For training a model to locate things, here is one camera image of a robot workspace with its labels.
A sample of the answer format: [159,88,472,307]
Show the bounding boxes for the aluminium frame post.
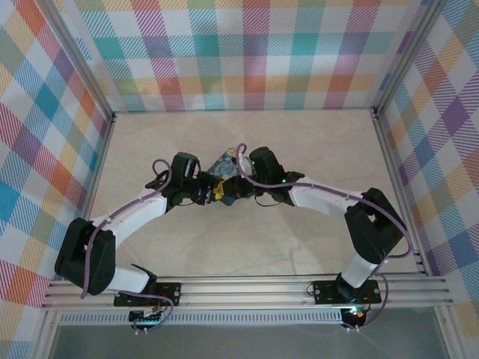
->
[372,0,446,117]
[37,0,115,120]

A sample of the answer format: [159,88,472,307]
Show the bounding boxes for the dark blue rectangular pad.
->
[207,148,242,207]

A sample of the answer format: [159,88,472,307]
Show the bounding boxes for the slotted grey cable duct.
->
[59,312,345,326]

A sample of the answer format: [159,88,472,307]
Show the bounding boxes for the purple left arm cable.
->
[80,159,176,334]

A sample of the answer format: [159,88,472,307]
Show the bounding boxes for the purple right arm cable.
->
[235,143,415,332]

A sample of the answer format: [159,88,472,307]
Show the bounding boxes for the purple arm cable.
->
[80,159,176,334]
[235,143,415,332]

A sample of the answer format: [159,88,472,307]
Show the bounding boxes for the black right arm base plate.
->
[312,279,382,304]

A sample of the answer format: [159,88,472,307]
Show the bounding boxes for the aluminium mounting rail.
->
[40,274,452,310]

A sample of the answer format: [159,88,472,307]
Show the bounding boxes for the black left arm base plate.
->
[113,282,183,307]

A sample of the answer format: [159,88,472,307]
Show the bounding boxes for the aluminium table side rail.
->
[65,114,117,280]
[372,110,431,276]

